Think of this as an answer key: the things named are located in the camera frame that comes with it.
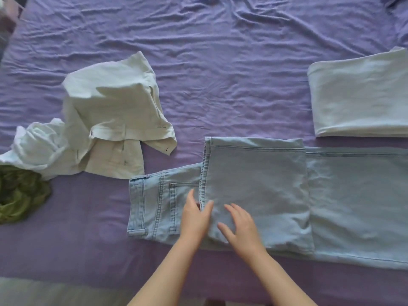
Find white t-shirt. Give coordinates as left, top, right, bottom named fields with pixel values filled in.
left=0, top=117, right=87, bottom=181

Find purple sheet bed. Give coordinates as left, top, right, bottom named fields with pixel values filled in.
left=0, top=0, right=408, bottom=306

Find light blue denim jeans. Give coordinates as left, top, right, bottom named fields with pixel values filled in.
left=127, top=136, right=408, bottom=271

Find white jeans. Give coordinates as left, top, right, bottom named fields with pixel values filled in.
left=307, top=46, right=408, bottom=138

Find brown plastic stool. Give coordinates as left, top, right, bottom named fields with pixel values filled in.
left=0, top=0, right=26, bottom=35

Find person's left hand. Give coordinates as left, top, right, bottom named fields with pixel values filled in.
left=178, top=188, right=215, bottom=245

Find person's right hand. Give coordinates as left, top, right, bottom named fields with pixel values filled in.
left=217, top=203, right=268, bottom=258

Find person's right forearm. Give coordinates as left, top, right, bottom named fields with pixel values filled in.
left=251, top=251, right=317, bottom=306

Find green garment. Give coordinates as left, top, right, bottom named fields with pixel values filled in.
left=0, top=164, right=53, bottom=225

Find person's left forearm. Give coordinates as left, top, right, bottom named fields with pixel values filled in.
left=127, top=238, right=205, bottom=306

